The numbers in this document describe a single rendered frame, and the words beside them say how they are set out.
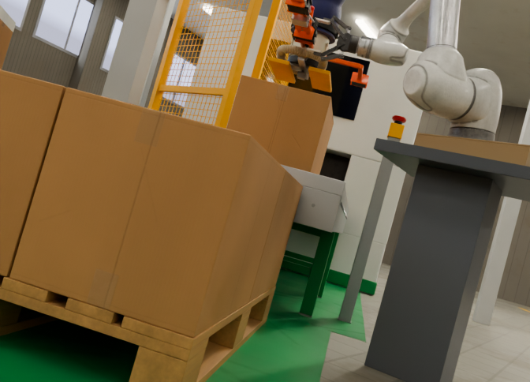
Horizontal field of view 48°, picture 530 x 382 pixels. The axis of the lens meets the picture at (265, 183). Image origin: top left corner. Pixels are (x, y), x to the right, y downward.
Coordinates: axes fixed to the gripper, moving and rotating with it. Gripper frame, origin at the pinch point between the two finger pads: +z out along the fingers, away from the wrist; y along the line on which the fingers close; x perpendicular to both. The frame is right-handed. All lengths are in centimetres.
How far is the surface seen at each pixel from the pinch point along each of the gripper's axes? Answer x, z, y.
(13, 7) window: 640, 588, -128
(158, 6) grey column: 60, 97, -14
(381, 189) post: 41, -48, 54
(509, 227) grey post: 265, -167, 37
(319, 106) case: -5.0, -11.9, 30.5
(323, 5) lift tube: 15.5, 1.1, -19.6
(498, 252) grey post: 265, -164, 60
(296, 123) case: -5.0, -4.3, 40.2
